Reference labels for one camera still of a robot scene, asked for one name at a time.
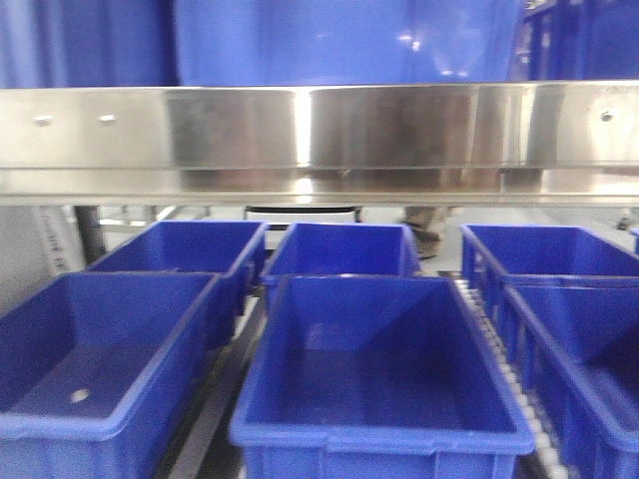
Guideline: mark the blue bin lower left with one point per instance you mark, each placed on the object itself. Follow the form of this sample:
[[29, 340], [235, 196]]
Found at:
[[96, 369]]

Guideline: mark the white roller track right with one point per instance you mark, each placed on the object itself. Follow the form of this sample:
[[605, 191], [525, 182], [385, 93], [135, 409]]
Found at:
[[544, 461]]

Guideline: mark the person legs in background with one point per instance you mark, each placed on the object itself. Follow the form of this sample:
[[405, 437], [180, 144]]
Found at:
[[427, 225]]

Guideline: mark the blue bin rear right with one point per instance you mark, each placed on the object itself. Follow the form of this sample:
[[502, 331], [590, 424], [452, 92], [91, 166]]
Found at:
[[494, 256]]

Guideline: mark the blue bin lower center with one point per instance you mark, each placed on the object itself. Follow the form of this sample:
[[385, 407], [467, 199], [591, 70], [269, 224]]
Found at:
[[376, 377]]

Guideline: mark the blue bin rear left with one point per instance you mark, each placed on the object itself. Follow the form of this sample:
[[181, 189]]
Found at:
[[236, 250]]

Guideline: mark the large blue crate left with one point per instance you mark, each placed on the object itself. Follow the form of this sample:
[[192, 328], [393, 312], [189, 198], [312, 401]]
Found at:
[[54, 44]]

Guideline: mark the blue bin lower right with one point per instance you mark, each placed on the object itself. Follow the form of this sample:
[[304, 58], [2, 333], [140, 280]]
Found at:
[[576, 349]]

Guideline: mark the blue bin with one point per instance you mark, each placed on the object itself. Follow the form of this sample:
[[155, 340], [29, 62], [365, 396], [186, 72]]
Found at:
[[576, 349], [236, 250], [494, 256], [333, 249], [96, 369], [376, 377]]

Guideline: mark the stainless steel front rail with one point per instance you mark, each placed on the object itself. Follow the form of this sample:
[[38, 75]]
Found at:
[[468, 144]]

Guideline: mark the blue bin rear center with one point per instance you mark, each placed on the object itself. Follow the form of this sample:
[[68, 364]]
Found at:
[[333, 249]]

